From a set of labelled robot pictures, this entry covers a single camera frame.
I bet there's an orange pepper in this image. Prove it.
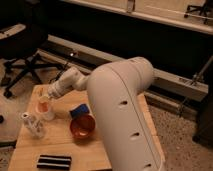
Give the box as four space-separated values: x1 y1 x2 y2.
37 95 50 112

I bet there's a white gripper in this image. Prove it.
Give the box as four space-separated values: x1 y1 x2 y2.
47 67 82 99

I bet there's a black cable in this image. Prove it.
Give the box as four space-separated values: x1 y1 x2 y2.
48 50 77 85

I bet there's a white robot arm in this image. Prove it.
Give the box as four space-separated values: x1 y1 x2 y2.
47 57 165 171

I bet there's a distant chair base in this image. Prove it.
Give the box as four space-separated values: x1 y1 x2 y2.
184 0 213 24

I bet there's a blue sponge block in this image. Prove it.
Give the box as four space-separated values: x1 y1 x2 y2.
70 104 90 118

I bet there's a black striped eraser block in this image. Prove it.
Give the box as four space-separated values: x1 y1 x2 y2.
37 155 72 170

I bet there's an orange ceramic bowl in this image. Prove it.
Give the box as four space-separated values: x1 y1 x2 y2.
70 115 96 139

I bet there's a long metal floor rail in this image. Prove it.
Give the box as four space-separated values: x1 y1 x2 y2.
45 35 209 101

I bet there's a black office chair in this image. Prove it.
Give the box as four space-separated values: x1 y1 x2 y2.
0 0 62 98

